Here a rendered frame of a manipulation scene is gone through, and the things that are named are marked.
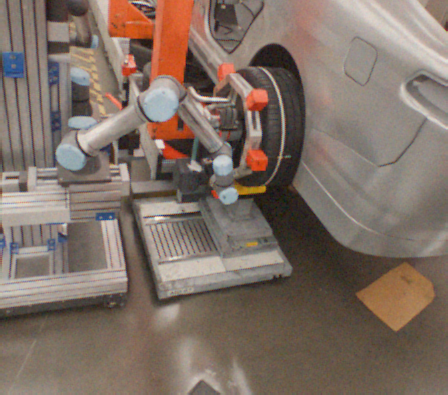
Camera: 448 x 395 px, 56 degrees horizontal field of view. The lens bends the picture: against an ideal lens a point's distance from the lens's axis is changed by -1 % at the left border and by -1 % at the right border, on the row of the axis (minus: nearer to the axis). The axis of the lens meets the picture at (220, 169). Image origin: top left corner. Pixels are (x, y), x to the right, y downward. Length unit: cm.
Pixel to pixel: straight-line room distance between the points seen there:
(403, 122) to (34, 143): 152
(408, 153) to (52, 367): 178
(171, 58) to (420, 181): 152
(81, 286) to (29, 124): 82
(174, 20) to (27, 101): 94
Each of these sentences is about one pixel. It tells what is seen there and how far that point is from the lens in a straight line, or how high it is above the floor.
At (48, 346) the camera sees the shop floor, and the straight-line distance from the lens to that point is 234.
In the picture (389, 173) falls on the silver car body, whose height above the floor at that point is 118.
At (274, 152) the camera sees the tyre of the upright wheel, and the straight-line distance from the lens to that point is 211.
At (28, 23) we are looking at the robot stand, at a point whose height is 139.
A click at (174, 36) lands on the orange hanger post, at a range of 249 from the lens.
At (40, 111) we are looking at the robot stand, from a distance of 199.
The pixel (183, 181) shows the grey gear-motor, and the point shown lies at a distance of 274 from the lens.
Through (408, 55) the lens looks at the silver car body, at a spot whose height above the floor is 158.
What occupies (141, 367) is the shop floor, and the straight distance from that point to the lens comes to 225.
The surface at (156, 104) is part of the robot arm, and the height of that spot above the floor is 127.
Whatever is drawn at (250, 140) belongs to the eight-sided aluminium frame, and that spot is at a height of 94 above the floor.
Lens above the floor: 194
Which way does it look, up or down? 34 degrees down
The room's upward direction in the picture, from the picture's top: 12 degrees clockwise
